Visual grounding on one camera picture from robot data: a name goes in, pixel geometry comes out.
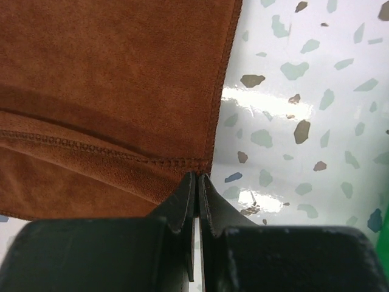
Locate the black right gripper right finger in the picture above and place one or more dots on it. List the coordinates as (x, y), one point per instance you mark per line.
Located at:
(239, 255)

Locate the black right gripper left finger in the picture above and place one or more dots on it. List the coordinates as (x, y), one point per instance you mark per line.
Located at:
(151, 253)

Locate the brown towel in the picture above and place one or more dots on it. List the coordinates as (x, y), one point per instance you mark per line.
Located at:
(106, 105)

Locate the green plastic tray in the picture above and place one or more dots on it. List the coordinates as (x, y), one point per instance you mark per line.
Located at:
(382, 243)

